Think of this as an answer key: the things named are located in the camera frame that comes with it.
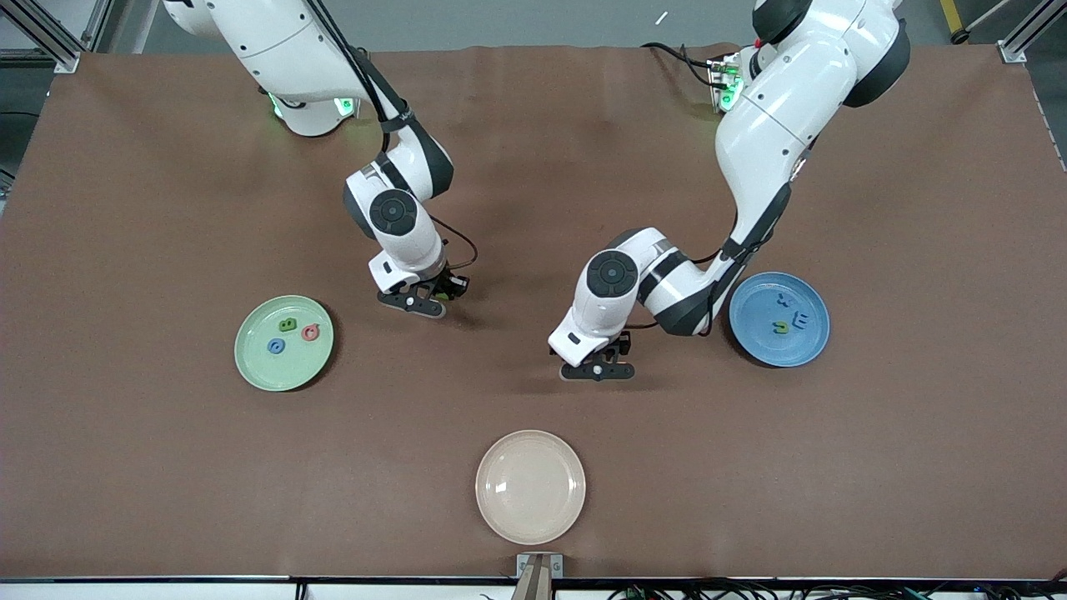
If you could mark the red letter Q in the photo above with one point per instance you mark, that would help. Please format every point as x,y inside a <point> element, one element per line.
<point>304,332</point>

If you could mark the blue letter G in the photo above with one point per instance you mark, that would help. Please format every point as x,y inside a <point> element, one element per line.
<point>270,347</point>

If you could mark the blue letter m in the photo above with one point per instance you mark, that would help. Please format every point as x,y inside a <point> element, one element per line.
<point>800,319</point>

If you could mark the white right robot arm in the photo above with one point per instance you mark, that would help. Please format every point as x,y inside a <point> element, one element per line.
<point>275,50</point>

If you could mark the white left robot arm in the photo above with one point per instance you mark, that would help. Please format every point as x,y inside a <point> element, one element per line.
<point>783,117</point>

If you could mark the beige plate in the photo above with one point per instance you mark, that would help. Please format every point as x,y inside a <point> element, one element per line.
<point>530,487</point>

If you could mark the brown table mat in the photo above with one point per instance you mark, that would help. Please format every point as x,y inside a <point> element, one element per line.
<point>533,167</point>

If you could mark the green plate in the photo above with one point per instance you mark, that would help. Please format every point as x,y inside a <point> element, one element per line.
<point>283,371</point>

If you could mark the blue plate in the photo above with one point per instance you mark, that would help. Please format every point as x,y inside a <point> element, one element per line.
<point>800,350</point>

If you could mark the black caster wheel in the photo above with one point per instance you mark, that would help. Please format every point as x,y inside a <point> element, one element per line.
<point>962,37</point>

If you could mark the grey metal bracket plate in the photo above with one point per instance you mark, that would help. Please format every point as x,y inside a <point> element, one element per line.
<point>523,568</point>

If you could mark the aluminium camera post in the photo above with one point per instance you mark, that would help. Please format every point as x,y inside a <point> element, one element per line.
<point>533,587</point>

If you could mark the aluminium frame profile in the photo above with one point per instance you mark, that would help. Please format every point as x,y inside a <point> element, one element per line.
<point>1013,52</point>
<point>98,25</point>
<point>58,50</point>

